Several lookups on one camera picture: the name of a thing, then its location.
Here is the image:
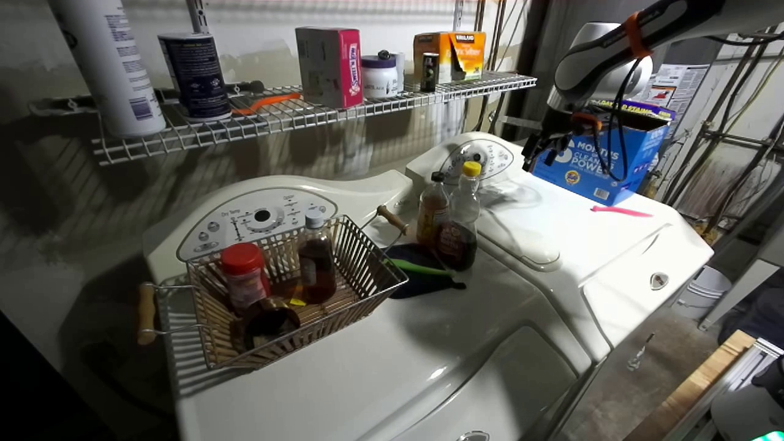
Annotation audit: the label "red lid spice jar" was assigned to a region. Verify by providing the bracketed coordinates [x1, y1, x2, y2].
[215, 242, 273, 316]

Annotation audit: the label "clear bottle yellow cap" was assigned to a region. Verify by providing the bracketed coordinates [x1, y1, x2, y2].
[448, 160, 485, 234]

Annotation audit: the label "white printed carton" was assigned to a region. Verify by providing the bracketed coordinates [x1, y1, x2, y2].
[648, 61, 713, 114]

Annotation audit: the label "dark round jar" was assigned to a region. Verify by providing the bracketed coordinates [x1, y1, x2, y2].
[432, 220, 480, 274]

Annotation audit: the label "dark brown lump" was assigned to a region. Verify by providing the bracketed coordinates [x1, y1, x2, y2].
[228, 297, 304, 354]

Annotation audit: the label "dark blue cylindrical canister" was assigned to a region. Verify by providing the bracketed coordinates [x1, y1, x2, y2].
[158, 35, 236, 126]

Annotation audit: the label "wooden plank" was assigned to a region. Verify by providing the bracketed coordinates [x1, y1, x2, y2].
[623, 329, 759, 441]

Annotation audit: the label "tall white spray bottle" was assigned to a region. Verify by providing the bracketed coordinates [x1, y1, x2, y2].
[46, 0, 169, 142]

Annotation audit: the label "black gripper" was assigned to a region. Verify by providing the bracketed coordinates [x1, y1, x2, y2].
[522, 105, 604, 172]

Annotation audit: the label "white wire shelf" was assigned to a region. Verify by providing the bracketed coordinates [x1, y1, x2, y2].
[91, 72, 540, 170]

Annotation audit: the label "grey and pink box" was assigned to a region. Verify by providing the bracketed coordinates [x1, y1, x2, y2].
[294, 27, 367, 114]

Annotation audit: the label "white jar dark lid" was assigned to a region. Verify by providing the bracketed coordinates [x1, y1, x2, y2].
[359, 49, 404, 104]

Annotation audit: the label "small dark bottle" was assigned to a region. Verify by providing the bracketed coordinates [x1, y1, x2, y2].
[420, 49, 445, 95]

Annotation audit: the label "black tripod stand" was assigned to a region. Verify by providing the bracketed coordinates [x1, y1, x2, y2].
[659, 47, 784, 240]

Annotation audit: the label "brown sauce bottle black cap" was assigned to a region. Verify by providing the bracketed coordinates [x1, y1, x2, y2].
[415, 170, 453, 251]

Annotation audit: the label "dark sauce bottle silver cap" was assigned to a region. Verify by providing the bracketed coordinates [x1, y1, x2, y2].
[298, 213, 342, 306]

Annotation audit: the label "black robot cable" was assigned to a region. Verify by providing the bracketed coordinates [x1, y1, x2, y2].
[593, 54, 648, 185]

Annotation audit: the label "wire basket wooden handles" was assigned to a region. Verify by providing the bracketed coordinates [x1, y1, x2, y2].
[135, 213, 411, 400]

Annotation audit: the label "blue cardboard box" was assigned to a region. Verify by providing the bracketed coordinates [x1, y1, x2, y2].
[533, 99, 677, 209]

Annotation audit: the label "orange cardboard box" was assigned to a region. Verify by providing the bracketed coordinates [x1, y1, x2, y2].
[411, 29, 490, 93]

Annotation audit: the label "pink pen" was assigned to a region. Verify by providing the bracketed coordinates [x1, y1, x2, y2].
[589, 203, 655, 220]

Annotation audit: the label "orange tool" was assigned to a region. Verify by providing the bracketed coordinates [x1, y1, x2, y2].
[231, 92, 304, 121]

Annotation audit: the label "green utensil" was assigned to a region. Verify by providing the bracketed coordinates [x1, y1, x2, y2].
[386, 258, 453, 283]

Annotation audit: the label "grey bucket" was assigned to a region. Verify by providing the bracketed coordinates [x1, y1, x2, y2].
[674, 263, 735, 327]

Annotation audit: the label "wooden utensil handle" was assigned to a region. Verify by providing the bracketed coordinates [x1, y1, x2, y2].
[376, 203, 411, 240]

